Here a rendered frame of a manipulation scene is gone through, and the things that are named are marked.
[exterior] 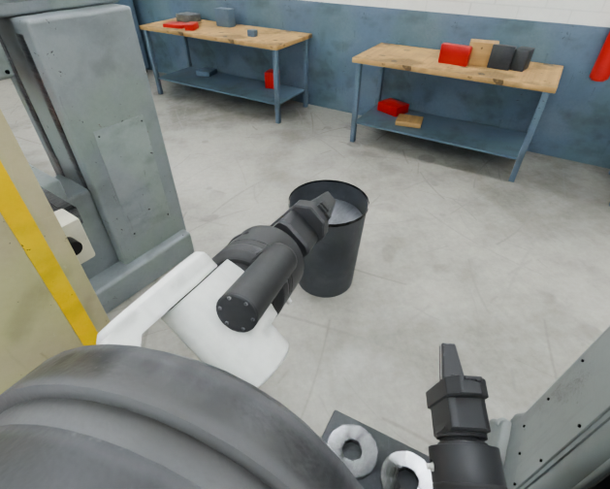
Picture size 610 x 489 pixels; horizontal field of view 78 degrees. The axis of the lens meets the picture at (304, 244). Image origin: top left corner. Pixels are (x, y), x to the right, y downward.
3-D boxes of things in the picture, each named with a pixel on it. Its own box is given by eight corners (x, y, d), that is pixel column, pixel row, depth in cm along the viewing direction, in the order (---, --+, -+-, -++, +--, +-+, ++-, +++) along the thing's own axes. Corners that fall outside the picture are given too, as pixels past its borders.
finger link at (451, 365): (457, 344, 58) (465, 387, 54) (436, 343, 58) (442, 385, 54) (461, 342, 56) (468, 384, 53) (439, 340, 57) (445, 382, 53)
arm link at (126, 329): (255, 320, 38) (146, 434, 32) (195, 255, 37) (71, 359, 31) (277, 318, 33) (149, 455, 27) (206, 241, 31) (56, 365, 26)
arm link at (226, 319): (266, 334, 44) (217, 411, 34) (202, 265, 42) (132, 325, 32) (338, 287, 38) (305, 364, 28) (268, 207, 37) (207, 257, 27)
